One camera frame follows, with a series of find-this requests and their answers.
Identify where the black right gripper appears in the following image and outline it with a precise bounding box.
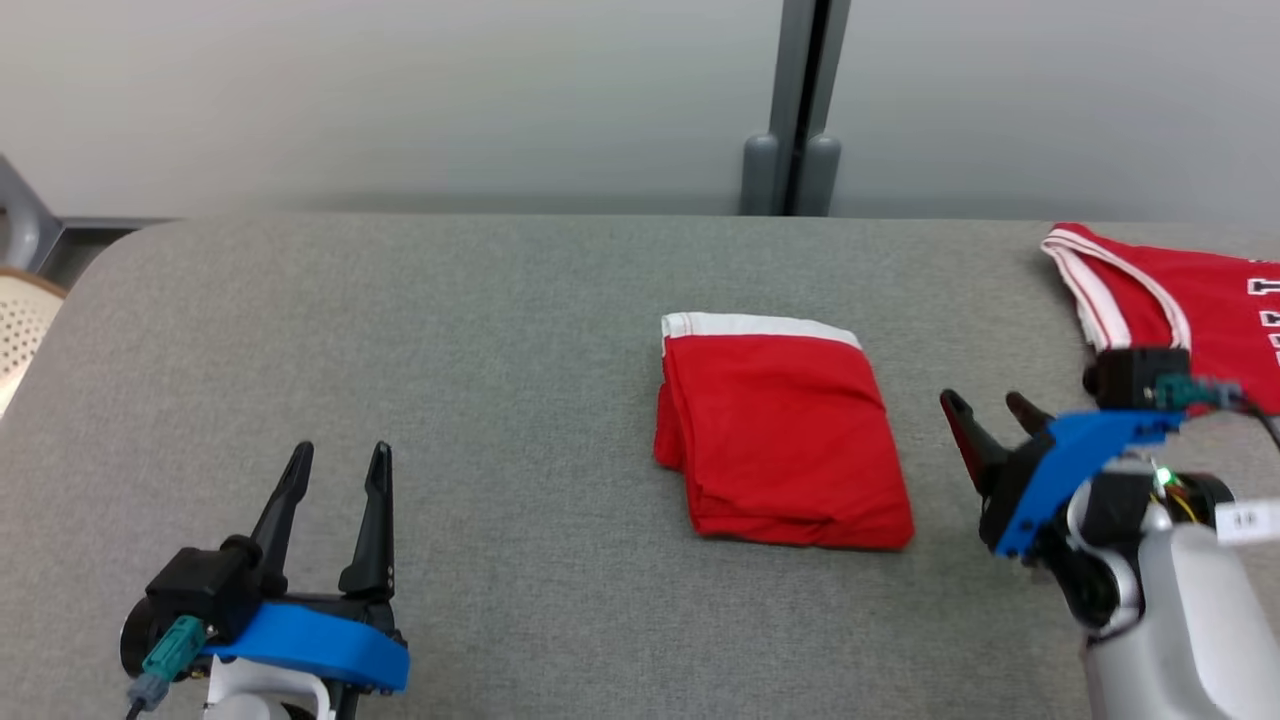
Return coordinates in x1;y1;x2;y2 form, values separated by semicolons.
940;390;1056;546

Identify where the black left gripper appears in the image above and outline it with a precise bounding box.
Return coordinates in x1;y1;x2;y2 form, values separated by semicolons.
250;442;401;626

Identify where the red shorts white side stripe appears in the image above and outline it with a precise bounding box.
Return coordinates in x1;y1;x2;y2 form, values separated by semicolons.
654;312;916;552

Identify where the red basketball jersey white trim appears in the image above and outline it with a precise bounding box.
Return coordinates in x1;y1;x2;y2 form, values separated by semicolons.
1040;222;1280;417

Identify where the white paper label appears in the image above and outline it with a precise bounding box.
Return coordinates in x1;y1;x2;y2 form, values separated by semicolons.
1214;499;1280;547

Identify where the beige perforated laundry basket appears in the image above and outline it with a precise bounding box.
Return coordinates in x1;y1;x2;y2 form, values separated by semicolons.
0;267;68;417

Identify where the teal plug right camera cable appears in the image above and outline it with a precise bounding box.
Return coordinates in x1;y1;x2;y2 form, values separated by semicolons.
1154;374;1280;453

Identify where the teal plug camera cable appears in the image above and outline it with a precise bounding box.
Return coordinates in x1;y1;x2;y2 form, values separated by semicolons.
124;614;208;720
1154;374;1280;453

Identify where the teal plug left camera cable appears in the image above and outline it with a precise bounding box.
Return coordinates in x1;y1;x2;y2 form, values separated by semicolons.
124;614;208;720

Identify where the grey cylindrical post foot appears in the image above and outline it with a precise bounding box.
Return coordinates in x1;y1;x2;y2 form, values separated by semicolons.
804;134;844;217
741;134;782;217

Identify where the grey metal partition post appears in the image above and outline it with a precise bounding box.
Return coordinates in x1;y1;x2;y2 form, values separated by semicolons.
768;0;853;216

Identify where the slanted grey partition post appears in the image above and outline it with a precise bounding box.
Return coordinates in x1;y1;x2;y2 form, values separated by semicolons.
0;155;63;277

